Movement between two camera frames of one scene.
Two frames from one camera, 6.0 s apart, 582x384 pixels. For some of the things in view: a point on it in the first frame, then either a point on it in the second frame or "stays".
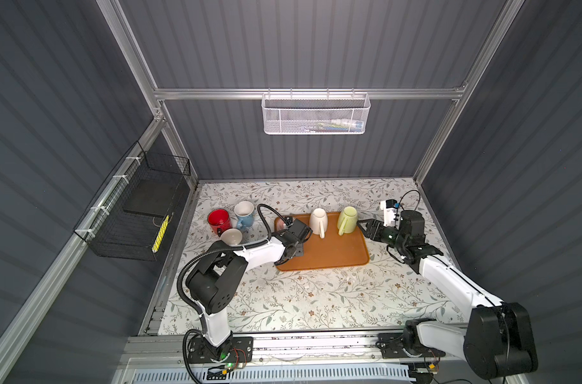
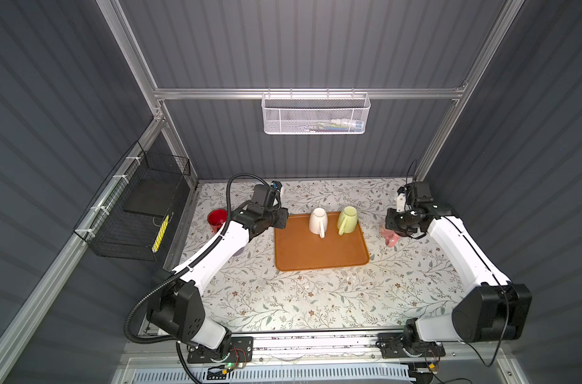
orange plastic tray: [333, 249] stays
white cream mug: [318, 222] stays
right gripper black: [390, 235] → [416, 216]
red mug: [218, 220] stays
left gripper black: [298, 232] → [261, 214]
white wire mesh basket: [316, 114] stays
